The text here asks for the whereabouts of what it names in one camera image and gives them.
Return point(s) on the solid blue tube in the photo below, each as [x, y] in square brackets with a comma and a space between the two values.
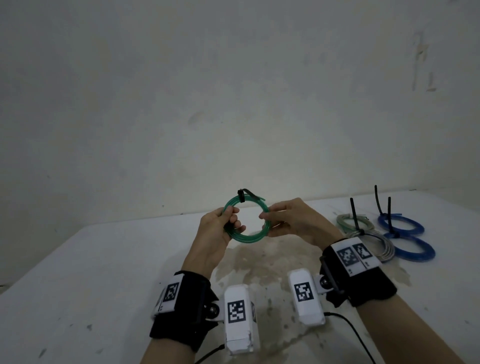
[416, 230]

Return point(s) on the person's right forearm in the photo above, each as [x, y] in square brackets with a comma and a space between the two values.
[401, 333]

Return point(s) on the person's left hand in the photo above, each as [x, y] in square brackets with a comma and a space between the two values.
[206, 243]

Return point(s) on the clear green striped tube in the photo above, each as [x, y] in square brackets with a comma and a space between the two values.
[247, 240]
[341, 225]

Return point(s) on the black zip tie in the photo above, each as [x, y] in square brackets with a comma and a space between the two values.
[354, 215]
[242, 195]
[390, 217]
[377, 200]

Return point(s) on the clear blue striped tube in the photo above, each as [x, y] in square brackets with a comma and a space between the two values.
[390, 253]
[423, 258]

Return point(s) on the person's left forearm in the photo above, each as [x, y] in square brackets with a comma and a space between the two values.
[165, 354]

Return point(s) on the white wrist camera with marker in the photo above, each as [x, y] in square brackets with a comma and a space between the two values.
[240, 330]
[311, 313]

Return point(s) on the person's right hand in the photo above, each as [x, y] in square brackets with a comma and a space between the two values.
[303, 221]

